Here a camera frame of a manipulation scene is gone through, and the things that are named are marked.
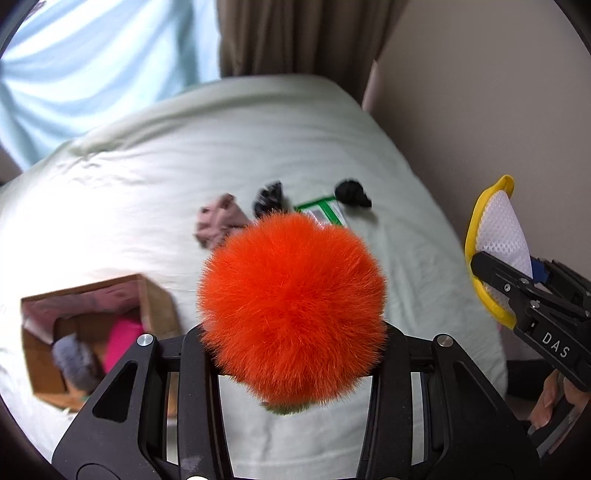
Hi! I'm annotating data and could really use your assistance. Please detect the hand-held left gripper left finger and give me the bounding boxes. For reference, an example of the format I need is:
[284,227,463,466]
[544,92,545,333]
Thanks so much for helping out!
[52,322,232,480]

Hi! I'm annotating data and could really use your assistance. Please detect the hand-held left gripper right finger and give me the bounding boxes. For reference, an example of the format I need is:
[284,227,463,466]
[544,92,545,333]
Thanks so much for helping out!
[365,322,541,480]

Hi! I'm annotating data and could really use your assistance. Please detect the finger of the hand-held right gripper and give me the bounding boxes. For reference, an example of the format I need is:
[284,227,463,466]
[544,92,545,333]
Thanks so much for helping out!
[530,257,591,320]
[470,250,591,392]

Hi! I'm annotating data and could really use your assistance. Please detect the cardboard box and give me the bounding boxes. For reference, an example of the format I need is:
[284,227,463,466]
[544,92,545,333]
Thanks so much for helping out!
[21,274,182,418]

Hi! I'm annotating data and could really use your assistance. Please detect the yellow-rimmed white mesh pouch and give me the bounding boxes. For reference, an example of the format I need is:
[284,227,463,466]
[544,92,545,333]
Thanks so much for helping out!
[464,174,536,330]

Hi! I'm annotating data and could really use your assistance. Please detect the orange fluffy pom-pom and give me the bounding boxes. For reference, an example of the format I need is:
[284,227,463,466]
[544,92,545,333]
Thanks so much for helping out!
[196,210,389,416]

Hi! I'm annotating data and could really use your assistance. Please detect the magenta soft item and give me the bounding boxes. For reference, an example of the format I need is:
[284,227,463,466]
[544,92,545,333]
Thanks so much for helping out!
[103,320,145,373]

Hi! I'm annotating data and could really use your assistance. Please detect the person's right hand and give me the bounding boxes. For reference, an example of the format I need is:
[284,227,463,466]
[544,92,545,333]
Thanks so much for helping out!
[529,368,591,431]

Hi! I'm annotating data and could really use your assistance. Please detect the grey fluffy pom-pom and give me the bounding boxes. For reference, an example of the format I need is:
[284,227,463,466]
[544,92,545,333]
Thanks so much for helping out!
[51,335,105,394]

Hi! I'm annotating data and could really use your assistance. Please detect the pale pink cloth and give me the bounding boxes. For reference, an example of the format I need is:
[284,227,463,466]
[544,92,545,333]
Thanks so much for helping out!
[23,281,140,334]

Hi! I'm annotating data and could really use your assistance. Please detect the dusty pink crumpled cloth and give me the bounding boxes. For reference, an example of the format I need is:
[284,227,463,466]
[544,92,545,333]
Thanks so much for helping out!
[194,193,250,250]

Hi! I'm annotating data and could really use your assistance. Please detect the green and white packet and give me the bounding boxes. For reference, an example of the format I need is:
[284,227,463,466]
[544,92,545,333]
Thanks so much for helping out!
[294,196,347,228]

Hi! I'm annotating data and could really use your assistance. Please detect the black patterned crumpled cloth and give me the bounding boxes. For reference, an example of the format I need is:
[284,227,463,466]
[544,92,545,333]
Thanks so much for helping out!
[252,181,285,219]

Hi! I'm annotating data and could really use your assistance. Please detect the pale green bed blanket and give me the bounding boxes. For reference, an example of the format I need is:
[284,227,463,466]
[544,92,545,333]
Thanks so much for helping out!
[0,74,509,472]

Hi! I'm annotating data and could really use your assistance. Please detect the light blue sheer curtain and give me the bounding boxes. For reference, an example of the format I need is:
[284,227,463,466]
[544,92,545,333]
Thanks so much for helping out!
[0,0,221,171]

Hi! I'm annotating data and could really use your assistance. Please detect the brown curtain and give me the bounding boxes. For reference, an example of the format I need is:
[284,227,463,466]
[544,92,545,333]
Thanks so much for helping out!
[217,0,409,108]

